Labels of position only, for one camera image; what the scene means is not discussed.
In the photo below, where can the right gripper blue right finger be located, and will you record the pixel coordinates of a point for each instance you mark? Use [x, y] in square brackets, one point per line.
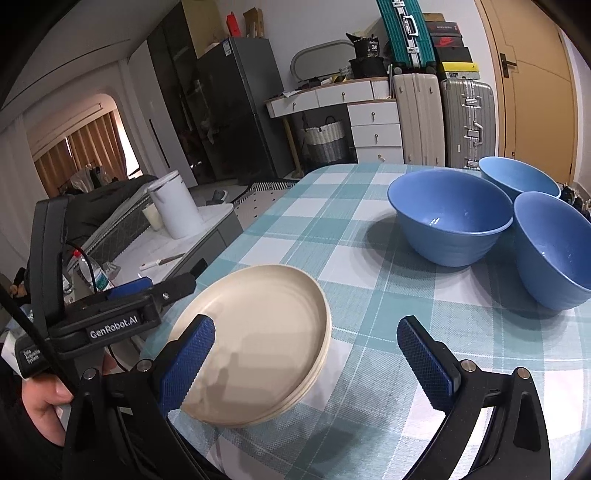
[435, 367]

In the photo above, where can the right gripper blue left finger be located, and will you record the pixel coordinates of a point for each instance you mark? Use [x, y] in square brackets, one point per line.
[179, 362]

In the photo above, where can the blue bowl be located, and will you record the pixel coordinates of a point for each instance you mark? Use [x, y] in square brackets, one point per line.
[515, 177]
[552, 241]
[450, 217]

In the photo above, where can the person's left hand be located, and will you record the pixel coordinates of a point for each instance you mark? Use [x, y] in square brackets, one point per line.
[40, 396]

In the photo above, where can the plastic bottle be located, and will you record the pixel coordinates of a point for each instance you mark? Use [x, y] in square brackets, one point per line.
[92, 272]

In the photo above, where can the teal checkered tablecloth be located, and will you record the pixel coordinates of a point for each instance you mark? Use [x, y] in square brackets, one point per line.
[367, 417]

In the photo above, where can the grey side cabinet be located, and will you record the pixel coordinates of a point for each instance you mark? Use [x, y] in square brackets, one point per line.
[137, 250]

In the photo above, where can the white electric kettle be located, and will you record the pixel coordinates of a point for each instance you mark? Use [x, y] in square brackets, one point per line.
[175, 205]

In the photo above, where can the woven laundry basket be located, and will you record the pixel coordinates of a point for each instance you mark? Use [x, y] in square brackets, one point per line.
[327, 143]

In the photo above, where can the white drawer desk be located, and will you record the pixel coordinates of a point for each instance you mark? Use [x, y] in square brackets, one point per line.
[366, 108]

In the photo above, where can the silver hard suitcase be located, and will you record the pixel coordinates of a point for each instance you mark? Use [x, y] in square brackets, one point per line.
[469, 111]

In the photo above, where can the beige hard suitcase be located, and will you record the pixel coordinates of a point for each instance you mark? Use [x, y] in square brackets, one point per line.
[420, 110]

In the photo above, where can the wooden door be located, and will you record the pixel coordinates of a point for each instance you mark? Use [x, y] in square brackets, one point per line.
[537, 112]

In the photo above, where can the black refrigerator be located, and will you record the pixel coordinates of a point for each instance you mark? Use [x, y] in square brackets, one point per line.
[238, 76]

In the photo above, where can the stack of shoe boxes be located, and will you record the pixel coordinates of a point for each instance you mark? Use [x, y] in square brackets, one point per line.
[453, 57]

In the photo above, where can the black bag on desk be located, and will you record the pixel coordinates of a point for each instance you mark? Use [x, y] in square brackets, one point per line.
[368, 62]

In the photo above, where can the teal hard suitcase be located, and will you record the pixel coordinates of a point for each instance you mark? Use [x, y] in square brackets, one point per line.
[410, 41]

